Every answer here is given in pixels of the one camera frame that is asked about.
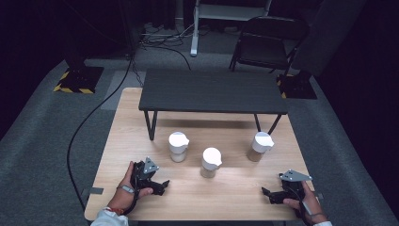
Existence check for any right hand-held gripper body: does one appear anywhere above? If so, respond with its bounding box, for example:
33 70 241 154
271 169 313 203

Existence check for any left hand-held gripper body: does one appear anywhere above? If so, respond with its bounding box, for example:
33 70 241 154
131 156 160 193

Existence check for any white-lidded jar with white powder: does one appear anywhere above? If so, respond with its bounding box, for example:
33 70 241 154
168 131 190 163

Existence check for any white-lidded jar with brown powder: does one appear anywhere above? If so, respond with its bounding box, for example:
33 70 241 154
247 131 275 163

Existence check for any white-lidded jar with tan powder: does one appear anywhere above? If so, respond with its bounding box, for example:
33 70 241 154
200 147 223 179

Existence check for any low black shelf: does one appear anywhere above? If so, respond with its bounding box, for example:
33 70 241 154
138 69 289 141

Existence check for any person's right hand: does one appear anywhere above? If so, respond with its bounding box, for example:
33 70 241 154
282 181 328 225

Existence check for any person's left hand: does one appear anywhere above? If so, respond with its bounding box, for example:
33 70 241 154
107 160 154 215

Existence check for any black folding chair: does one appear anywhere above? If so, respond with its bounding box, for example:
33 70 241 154
229 15 310 76

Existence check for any grey hanging panel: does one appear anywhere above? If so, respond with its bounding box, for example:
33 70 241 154
291 0 368 78

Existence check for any black wrist strap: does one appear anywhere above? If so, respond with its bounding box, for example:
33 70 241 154
295 187 327 225
116 184 141 215

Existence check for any red wrist bracelet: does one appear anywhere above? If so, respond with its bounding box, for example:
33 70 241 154
105 205 125 216

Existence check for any long black floor cable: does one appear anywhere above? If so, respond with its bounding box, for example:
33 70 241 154
66 46 136 212

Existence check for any bundle of floor cables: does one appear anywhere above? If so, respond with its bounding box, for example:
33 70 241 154
137 22 197 72

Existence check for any white metal stand frame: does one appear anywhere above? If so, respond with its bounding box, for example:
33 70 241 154
190 0 272 57

